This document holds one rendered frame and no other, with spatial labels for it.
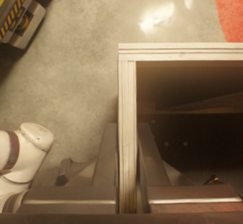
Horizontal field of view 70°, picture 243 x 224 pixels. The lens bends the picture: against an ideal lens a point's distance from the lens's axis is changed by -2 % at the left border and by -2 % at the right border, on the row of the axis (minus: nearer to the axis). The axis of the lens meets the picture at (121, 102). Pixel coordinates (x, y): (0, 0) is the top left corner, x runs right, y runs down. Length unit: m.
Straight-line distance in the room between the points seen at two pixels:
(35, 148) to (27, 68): 0.83
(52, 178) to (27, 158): 0.09
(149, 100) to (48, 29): 0.73
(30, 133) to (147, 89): 0.62
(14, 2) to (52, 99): 0.54
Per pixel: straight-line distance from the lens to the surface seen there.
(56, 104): 1.15
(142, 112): 0.91
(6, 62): 1.16
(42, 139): 0.44
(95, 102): 1.08
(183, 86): 0.51
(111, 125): 0.15
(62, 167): 0.40
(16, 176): 0.48
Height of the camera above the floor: 1.07
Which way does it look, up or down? 85 degrees down
